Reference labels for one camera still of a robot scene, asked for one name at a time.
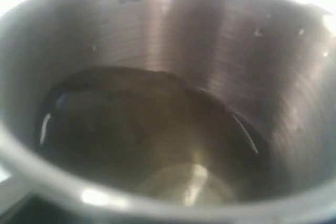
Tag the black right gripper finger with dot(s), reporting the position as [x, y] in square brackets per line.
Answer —
[20, 205]

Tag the steel metal cup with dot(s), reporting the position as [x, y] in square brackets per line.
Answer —
[172, 111]

